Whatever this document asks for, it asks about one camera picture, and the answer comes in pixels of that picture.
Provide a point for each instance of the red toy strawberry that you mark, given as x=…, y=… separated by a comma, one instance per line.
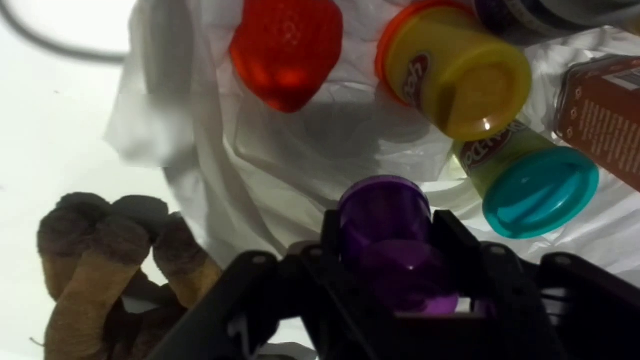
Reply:
x=286, y=50

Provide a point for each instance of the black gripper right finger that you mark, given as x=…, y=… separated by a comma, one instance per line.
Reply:
x=560, y=312

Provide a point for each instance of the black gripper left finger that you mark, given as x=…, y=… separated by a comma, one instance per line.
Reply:
x=267, y=307

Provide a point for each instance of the brown plush toy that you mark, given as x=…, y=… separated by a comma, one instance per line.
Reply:
x=92, y=266

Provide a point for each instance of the white plastic bag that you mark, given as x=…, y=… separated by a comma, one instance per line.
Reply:
x=267, y=173

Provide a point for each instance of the green dough tub teal lid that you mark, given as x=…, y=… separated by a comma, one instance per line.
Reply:
x=533, y=190

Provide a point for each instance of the purple dough tub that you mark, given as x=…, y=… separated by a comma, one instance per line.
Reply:
x=392, y=232

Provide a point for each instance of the yellow dough tub orange lid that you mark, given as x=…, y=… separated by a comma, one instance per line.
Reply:
x=460, y=73

